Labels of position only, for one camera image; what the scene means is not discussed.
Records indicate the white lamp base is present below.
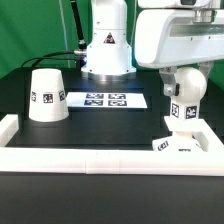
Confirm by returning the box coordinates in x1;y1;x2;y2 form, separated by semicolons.
151;115;209;153

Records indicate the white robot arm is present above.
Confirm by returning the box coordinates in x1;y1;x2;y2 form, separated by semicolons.
82;0;224;96

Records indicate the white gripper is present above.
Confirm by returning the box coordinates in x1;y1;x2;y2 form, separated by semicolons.
135;0;224;96

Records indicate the white foam border wall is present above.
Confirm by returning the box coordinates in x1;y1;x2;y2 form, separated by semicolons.
0;114;224;176

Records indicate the white lamp bulb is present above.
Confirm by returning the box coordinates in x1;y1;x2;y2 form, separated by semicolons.
170;67;207;121

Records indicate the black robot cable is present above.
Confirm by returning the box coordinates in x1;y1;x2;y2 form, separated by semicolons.
20;0;88;69

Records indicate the white lamp shade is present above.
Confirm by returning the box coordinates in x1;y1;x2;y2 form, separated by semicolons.
29;68;69;122

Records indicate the white marker sheet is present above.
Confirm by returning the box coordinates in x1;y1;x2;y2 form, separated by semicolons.
67;92;147;109

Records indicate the grey thin cable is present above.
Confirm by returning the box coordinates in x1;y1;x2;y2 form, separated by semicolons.
58;0;72;69

